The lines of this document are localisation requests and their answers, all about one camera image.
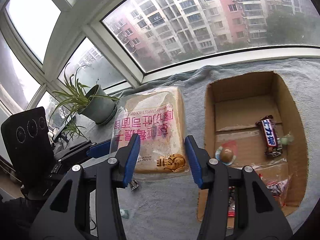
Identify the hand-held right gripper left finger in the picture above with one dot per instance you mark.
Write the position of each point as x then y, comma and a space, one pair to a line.
130, 157

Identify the green plant saucer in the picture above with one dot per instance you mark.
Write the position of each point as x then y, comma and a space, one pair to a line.
113, 113

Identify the bagged sliced bread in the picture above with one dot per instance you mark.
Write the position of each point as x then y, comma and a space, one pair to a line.
160, 120

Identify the dark green round candy packet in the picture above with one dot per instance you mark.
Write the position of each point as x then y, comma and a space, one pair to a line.
124, 213

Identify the grey blanket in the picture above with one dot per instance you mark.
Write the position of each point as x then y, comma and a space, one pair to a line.
162, 205

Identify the small dark chocolate packet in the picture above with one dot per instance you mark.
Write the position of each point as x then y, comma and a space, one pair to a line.
134, 185

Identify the white window frame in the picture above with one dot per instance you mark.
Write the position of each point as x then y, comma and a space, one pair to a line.
82, 17

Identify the brown chocolate bar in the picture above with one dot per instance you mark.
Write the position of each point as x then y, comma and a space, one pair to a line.
270, 136

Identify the light green candy packet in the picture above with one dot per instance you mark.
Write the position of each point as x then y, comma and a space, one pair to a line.
286, 139

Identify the brown round snack packet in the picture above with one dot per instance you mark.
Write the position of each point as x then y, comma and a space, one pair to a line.
226, 156

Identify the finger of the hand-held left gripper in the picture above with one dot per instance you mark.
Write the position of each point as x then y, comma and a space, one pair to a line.
100, 150

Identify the brown cardboard box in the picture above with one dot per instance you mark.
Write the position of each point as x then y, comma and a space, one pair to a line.
240, 115

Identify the clear red snack packet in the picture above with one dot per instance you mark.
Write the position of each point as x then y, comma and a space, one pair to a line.
231, 205
275, 187

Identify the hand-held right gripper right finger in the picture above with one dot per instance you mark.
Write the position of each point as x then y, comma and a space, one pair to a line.
193, 160

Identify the potted spider plant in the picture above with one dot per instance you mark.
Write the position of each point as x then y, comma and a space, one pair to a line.
97, 105

